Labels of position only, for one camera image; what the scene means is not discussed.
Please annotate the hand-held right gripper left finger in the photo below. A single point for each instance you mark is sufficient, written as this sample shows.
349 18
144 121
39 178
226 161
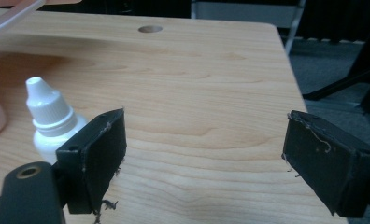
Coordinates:
92 161

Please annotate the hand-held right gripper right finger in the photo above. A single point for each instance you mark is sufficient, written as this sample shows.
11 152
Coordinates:
323 161

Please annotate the white dropper bottle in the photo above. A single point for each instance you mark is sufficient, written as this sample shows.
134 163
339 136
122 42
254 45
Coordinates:
50 109

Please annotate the black stand leg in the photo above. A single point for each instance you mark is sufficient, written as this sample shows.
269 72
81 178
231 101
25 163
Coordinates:
357 77

